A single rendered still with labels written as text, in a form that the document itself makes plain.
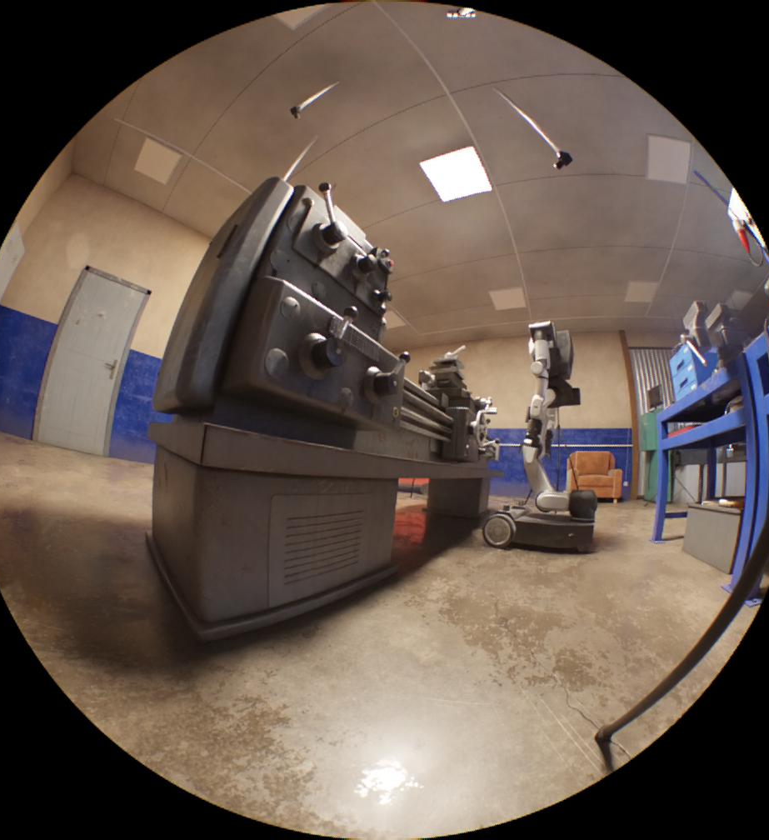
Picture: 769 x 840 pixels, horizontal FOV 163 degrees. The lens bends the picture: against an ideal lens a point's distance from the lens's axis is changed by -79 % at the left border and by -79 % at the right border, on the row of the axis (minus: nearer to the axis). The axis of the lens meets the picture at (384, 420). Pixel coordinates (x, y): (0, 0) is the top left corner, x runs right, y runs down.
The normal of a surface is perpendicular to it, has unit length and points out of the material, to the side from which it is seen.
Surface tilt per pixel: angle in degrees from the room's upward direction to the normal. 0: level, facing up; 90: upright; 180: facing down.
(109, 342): 90
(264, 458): 90
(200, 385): 90
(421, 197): 180
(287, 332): 90
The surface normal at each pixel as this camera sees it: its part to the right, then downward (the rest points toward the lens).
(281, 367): 0.83, 0.00
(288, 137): -0.10, 0.98
